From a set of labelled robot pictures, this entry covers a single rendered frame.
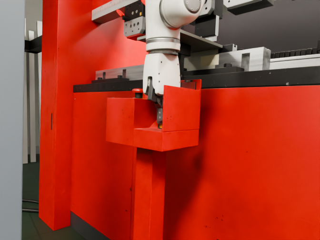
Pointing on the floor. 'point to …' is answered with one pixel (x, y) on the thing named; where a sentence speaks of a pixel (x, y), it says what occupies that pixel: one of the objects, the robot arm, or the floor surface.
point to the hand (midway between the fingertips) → (163, 115)
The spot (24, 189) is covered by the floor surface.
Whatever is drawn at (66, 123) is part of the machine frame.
